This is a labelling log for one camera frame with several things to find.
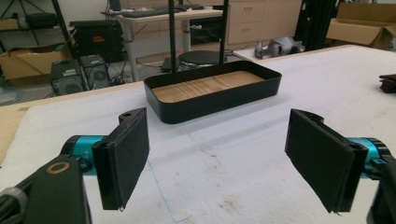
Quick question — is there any open cardboard box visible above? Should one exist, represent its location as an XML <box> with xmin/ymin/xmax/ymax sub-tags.
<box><xmin>325</xmin><ymin>2</ymin><xmax>396</xmax><ymax>50</ymax></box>

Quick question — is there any black equipment case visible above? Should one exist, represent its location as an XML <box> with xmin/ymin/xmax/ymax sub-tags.
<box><xmin>68</xmin><ymin>19</ymin><xmax>124</xmax><ymax>63</ymax></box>

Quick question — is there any black keyboard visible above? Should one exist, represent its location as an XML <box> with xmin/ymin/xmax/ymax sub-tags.
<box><xmin>120</xmin><ymin>7</ymin><xmax>182</xmax><ymax>19</ymax></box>

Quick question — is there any black computer tower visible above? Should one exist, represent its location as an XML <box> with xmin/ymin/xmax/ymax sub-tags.
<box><xmin>79</xmin><ymin>54</ymin><xmax>111</xmax><ymax>91</ymax></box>
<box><xmin>49</xmin><ymin>59</ymin><xmax>85</xmax><ymax>97</ymax></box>

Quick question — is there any black tripod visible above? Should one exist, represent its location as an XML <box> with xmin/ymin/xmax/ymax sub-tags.
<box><xmin>0</xmin><ymin>0</ymin><xmax>78</xmax><ymax>59</ymax></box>

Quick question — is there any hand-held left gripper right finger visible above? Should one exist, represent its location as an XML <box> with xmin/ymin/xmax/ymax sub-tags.
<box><xmin>284</xmin><ymin>108</ymin><xmax>391</xmax><ymax>214</ymax></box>

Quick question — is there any black tray with wooden bottom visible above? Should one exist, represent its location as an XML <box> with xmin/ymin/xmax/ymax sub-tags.
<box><xmin>143</xmin><ymin>60</ymin><xmax>283</xmax><ymax>125</ymax></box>

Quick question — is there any wooden drawer cabinet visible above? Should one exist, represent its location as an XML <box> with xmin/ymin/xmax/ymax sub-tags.
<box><xmin>227</xmin><ymin>0</ymin><xmax>304</xmax><ymax>47</ymax></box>

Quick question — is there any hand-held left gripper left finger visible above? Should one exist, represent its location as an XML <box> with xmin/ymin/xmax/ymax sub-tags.
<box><xmin>61</xmin><ymin>107</ymin><xmax>150</xmax><ymax>211</ymax></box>

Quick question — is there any dark cloth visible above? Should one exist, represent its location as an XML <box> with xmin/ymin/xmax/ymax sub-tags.
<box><xmin>378</xmin><ymin>73</ymin><xmax>396</xmax><ymax>94</ymax></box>

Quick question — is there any white table cloth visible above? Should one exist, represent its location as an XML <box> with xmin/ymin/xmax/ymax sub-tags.
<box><xmin>0</xmin><ymin>45</ymin><xmax>396</xmax><ymax>224</ymax></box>

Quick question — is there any light wooden desk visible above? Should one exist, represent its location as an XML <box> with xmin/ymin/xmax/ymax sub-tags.
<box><xmin>100</xmin><ymin>7</ymin><xmax>224</xmax><ymax>83</ymax></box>

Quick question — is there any black stand with round base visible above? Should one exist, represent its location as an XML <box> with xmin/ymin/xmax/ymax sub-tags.
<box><xmin>161</xmin><ymin>0</ymin><xmax>231</xmax><ymax>73</ymax></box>

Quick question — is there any grey plastic device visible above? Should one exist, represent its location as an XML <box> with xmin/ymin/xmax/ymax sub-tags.
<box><xmin>254</xmin><ymin>36</ymin><xmax>306</xmax><ymax>60</ymax></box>

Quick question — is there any brown cardboard box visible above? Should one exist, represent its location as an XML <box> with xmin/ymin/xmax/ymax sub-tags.
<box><xmin>0</xmin><ymin>43</ymin><xmax>73</xmax><ymax>80</ymax></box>

